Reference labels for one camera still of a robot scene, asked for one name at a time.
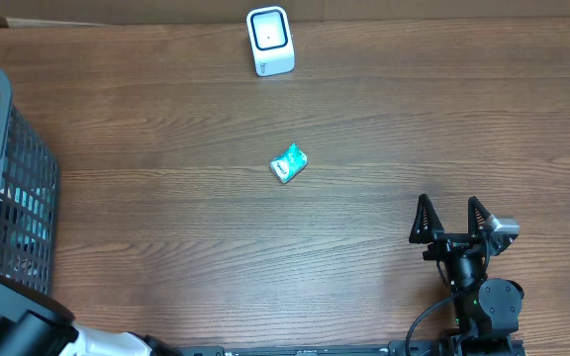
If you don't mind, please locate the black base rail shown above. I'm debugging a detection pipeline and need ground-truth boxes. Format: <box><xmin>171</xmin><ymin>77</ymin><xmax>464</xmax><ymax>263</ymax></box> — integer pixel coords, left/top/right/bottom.
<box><xmin>177</xmin><ymin>340</ymin><xmax>452</xmax><ymax>356</ymax></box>

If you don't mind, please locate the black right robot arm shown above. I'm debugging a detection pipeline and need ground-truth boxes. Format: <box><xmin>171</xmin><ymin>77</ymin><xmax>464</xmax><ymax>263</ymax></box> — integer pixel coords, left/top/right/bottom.
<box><xmin>404</xmin><ymin>194</ymin><xmax>525</xmax><ymax>356</ymax></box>

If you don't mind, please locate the small teal tissue pack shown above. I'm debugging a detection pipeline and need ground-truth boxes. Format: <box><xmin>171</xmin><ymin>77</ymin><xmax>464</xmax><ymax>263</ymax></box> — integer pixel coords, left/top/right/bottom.
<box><xmin>269</xmin><ymin>143</ymin><xmax>309</xmax><ymax>184</ymax></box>

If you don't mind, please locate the white barcode scanner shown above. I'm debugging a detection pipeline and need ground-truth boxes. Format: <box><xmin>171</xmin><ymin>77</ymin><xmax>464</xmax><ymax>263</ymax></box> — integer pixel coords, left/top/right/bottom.
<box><xmin>246</xmin><ymin>6</ymin><xmax>296</xmax><ymax>77</ymax></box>

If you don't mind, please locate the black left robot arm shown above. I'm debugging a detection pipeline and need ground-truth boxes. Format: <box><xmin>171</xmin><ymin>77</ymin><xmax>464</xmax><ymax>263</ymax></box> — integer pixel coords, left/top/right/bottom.
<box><xmin>0</xmin><ymin>274</ymin><xmax>180</xmax><ymax>356</ymax></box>

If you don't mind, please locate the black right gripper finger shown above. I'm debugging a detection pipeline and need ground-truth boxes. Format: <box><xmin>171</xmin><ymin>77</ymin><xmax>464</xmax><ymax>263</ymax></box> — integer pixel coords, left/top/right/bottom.
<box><xmin>468</xmin><ymin>196</ymin><xmax>491</xmax><ymax>235</ymax></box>
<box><xmin>409</xmin><ymin>194</ymin><xmax>444</xmax><ymax>243</ymax></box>

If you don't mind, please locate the grey plastic mesh basket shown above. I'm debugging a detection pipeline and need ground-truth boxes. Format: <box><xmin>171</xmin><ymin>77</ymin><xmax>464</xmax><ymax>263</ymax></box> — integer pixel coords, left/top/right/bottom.
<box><xmin>0</xmin><ymin>69</ymin><xmax>60</xmax><ymax>294</ymax></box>

